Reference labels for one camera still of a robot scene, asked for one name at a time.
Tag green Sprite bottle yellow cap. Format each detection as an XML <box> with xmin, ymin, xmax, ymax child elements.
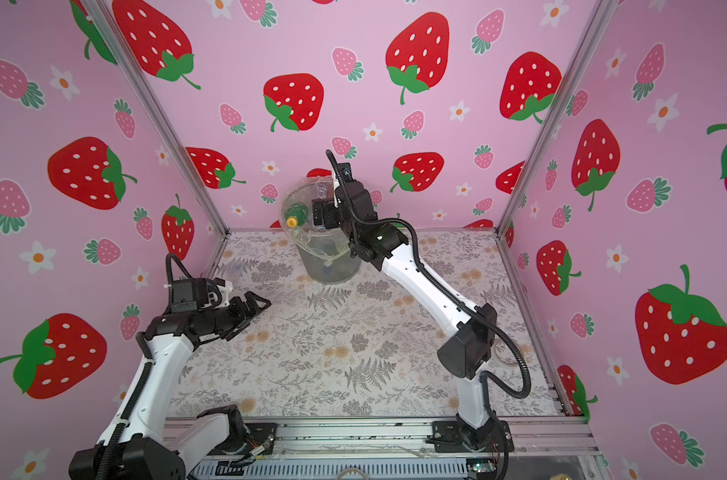
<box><xmin>283</xmin><ymin>202</ymin><xmax>310</xmax><ymax>229</ymax></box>

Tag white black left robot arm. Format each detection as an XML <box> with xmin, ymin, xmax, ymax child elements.
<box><xmin>68</xmin><ymin>291</ymin><xmax>271</xmax><ymax>479</ymax></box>

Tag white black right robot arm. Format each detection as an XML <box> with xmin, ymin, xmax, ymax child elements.
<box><xmin>309</xmin><ymin>181</ymin><xmax>497</xmax><ymax>431</ymax></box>

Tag clear green bin liner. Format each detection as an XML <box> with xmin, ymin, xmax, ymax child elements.
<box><xmin>280</xmin><ymin>175</ymin><xmax>367</xmax><ymax>265</ymax></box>

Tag silver mesh waste bin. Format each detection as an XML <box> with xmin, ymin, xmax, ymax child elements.
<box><xmin>280</xmin><ymin>176</ymin><xmax>367</xmax><ymax>285</ymax></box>

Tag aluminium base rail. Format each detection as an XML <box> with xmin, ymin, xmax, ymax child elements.
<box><xmin>189</xmin><ymin>417</ymin><xmax>611</xmax><ymax>479</ymax></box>

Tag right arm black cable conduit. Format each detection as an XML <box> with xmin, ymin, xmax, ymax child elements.
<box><xmin>325</xmin><ymin>149</ymin><xmax>533</xmax><ymax>480</ymax></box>

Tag aluminium frame post right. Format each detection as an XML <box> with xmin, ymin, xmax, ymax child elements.
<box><xmin>496</xmin><ymin>0</ymin><xmax>619</xmax><ymax>235</ymax></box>

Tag aluminium frame post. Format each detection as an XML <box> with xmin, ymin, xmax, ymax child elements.
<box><xmin>496</xmin><ymin>0</ymin><xmax>619</xmax><ymax>235</ymax></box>
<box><xmin>83</xmin><ymin>0</ymin><xmax>229</xmax><ymax>235</ymax></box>

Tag aluminium frame post left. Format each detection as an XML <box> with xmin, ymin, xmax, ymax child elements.
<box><xmin>83</xmin><ymin>0</ymin><xmax>229</xmax><ymax>235</ymax></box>

